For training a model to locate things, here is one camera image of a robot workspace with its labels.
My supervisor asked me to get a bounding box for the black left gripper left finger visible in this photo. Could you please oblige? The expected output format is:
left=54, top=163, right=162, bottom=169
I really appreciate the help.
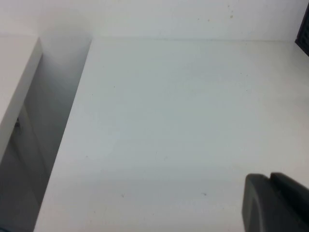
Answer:
left=242, top=173, right=275, bottom=232

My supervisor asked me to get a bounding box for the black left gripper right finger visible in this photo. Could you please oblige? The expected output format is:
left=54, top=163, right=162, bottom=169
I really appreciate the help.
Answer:
left=269, top=172, right=309, bottom=232

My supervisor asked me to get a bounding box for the black mesh book stand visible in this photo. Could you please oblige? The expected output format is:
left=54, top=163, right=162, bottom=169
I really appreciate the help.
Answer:
left=295, top=0, right=309, bottom=57

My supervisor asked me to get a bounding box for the white side table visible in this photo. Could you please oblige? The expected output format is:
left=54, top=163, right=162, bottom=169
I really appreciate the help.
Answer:
left=0, top=36, right=43, bottom=159

